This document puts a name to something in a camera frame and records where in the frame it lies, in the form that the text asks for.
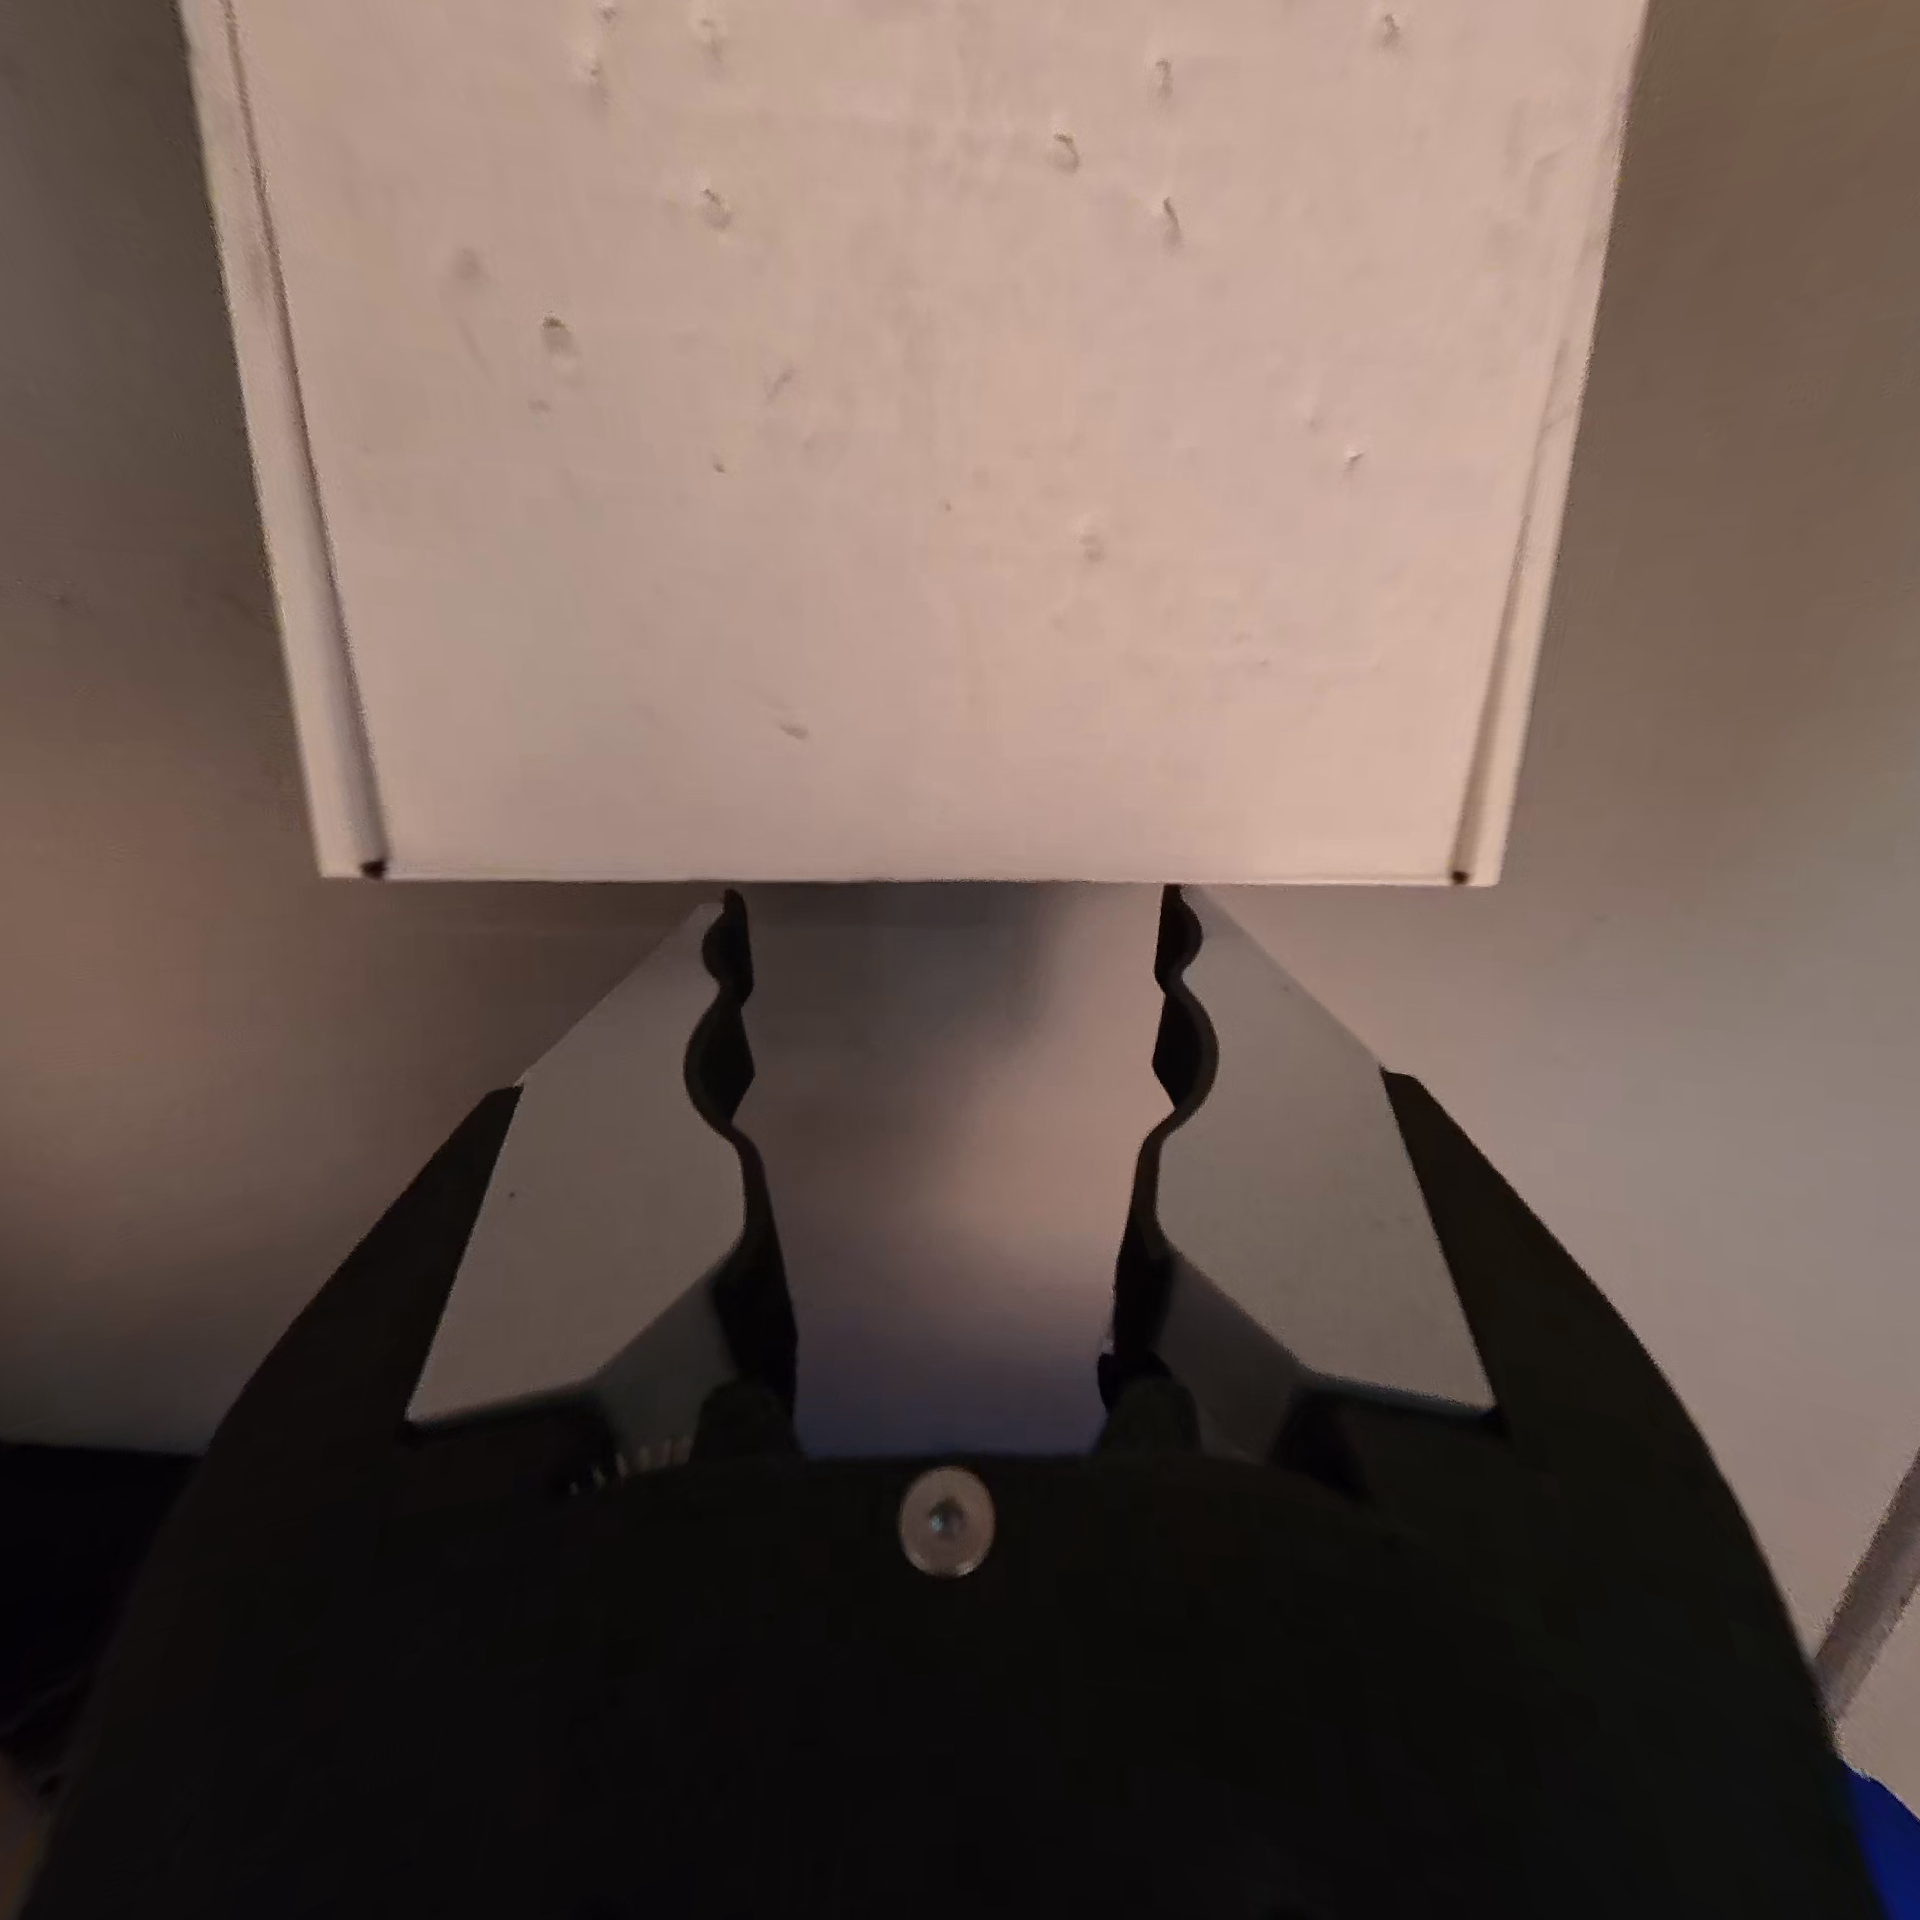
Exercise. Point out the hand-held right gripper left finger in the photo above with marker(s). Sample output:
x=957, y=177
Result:
x=587, y=1231

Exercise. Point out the white cardboard box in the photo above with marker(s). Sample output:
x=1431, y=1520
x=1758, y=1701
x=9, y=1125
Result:
x=931, y=452

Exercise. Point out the blue plastic object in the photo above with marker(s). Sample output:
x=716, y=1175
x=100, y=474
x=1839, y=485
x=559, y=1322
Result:
x=1886, y=1853

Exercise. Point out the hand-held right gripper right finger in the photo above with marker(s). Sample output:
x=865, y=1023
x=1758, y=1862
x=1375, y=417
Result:
x=1306, y=1231

